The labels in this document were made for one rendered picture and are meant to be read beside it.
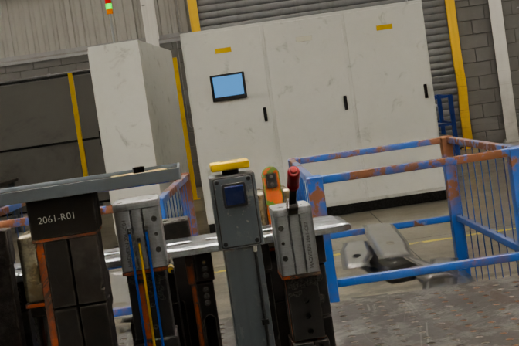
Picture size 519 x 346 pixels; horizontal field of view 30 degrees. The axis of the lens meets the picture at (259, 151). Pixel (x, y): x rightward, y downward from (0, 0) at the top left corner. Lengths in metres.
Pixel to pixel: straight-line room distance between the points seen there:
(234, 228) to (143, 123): 8.10
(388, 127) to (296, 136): 0.92
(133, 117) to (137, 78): 0.39
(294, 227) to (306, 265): 0.07
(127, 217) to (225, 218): 0.22
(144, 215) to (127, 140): 7.97
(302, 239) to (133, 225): 0.29
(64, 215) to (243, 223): 0.27
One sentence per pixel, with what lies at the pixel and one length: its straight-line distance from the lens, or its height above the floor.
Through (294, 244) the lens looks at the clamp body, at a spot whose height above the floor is 1.00.
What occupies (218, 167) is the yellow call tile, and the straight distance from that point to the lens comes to 1.47.
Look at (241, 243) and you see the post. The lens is 1.48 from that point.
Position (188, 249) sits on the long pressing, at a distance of 1.76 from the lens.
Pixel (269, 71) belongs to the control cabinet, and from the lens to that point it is 9.55.
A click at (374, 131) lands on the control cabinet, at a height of 0.78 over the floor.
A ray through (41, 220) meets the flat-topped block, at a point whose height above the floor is 1.12.
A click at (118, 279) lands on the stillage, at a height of 0.52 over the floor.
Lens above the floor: 1.25
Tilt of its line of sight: 3 degrees down
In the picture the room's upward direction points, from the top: 8 degrees counter-clockwise
